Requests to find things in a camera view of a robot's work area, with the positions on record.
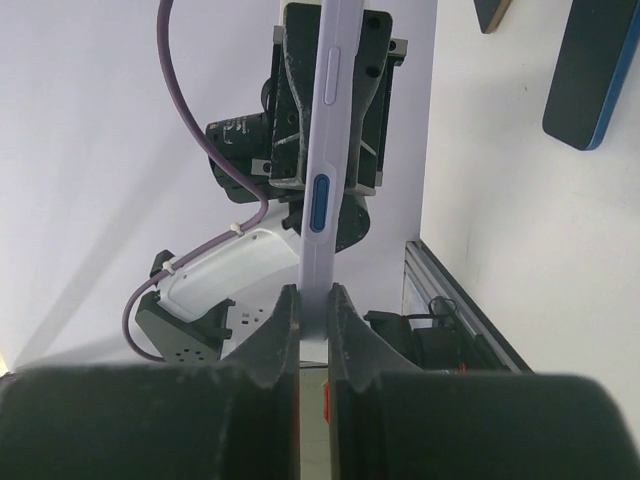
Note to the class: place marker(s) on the aluminium front rail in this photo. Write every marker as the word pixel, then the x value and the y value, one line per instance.
pixel 431 289

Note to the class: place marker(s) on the blue phone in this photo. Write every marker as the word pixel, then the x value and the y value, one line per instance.
pixel 597 49

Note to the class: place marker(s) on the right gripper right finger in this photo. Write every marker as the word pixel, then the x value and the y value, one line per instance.
pixel 390 419

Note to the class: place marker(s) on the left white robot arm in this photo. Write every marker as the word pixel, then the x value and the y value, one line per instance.
pixel 194 309

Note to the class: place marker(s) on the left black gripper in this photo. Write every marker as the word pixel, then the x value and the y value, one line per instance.
pixel 271 147

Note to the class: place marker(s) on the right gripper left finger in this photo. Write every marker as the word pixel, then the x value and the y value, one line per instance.
pixel 235 419

